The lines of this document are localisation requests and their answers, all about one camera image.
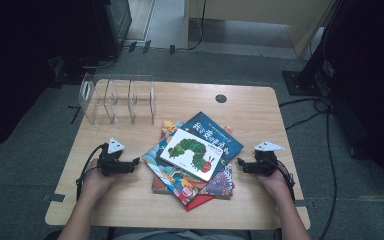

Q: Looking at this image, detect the white caterpillar picture book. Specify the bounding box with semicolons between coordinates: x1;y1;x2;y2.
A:
159;128;225;183

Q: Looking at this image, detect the long black floor cable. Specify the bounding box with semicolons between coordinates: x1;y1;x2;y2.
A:
318;109;338;240

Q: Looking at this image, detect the beige wooden cabinet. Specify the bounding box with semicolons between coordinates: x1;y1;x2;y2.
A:
184;0;336;58

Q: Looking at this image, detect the hand-held gripper black cable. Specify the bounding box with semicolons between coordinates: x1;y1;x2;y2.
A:
266;156;297;203
75;143;109;201

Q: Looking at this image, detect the person's left hand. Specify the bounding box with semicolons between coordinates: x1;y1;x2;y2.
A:
79;159;121;201

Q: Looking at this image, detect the dark blue picture book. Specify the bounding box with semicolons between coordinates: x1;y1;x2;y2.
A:
141;111;245;206

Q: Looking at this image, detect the person's right hand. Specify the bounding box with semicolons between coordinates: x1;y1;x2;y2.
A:
255;168;293;201

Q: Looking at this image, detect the person's grey clothing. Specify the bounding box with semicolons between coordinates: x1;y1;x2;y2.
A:
108;227;252;240

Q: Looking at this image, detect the right hand-held gripper black cable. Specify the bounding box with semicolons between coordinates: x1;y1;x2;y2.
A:
266;156;297;203

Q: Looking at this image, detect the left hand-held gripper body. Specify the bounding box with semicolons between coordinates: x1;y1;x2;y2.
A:
96;137;134;177

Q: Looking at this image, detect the black hanging cable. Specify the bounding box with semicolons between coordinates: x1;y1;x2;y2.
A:
176;0;208;52

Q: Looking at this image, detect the black curtain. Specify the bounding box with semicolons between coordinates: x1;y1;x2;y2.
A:
323;0;384;201
0;0;96;158

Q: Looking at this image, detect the black equipment cabinet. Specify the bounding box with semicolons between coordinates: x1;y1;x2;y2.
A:
89;0;133;63

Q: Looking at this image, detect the red picture book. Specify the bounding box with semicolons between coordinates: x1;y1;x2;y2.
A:
183;181;236;212

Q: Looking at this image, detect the black metal stand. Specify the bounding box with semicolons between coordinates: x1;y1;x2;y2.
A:
282;0;351;98

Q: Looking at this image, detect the black floor stand base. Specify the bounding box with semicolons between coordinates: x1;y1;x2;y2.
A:
48;55;96;85

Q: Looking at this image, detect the left hand-held gripper black cable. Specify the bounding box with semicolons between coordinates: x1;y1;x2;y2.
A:
75;143;109;201

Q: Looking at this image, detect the light blue monsters picture book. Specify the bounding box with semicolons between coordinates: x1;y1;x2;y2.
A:
151;119;235;198

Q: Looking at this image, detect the clear acrylic book rack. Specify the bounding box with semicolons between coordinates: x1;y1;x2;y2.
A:
78;73;156;126

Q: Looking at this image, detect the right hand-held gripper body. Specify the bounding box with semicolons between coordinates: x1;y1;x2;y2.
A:
246;140;285;177

